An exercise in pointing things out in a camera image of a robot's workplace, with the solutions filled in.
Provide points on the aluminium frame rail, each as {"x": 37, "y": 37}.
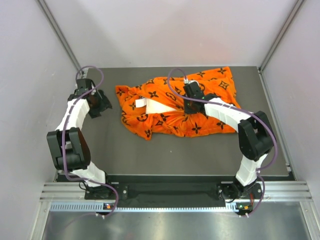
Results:
{"x": 275, "y": 191}

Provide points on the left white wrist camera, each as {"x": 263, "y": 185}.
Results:
{"x": 93, "y": 87}

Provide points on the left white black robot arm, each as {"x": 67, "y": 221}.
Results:
{"x": 67, "y": 145}

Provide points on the left aluminium corner post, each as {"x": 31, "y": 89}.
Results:
{"x": 44, "y": 7}

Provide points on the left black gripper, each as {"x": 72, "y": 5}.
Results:
{"x": 106, "y": 104}

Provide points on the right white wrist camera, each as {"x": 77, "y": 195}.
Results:
{"x": 186, "y": 81}

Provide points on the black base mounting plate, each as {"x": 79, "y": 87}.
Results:
{"x": 174, "y": 190}

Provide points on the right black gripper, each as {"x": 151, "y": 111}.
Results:
{"x": 187, "y": 110}

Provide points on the right aluminium corner post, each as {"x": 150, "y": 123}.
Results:
{"x": 293, "y": 13}

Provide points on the aluminium corner post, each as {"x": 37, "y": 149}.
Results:
{"x": 44, "y": 7}
{"x": 293, "y": 13}

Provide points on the white pillow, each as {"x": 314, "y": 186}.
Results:
{"x": 152, "y": 106}

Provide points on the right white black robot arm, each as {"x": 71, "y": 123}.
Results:
{"x": 254, "y": 135}

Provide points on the grey slotted cable duct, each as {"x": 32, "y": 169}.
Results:
{"x": 104, "y": 207}

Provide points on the orange patterned pillowcase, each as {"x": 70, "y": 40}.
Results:
{"x": 169, "y": 91}

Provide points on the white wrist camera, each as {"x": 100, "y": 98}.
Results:
{"x": 186, "y": 81}
{"x": 93, "y": 87}

